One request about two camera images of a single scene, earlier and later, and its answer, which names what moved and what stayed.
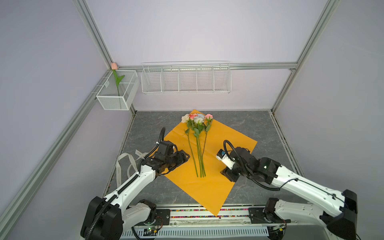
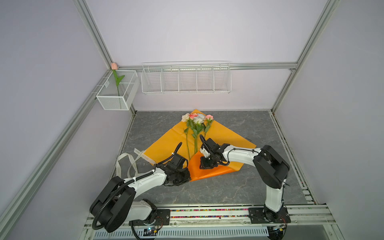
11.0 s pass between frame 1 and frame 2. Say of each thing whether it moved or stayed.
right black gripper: moved
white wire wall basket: stayed
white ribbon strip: stayed
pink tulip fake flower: stayed
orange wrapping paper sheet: moved
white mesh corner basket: stayed
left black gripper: moved
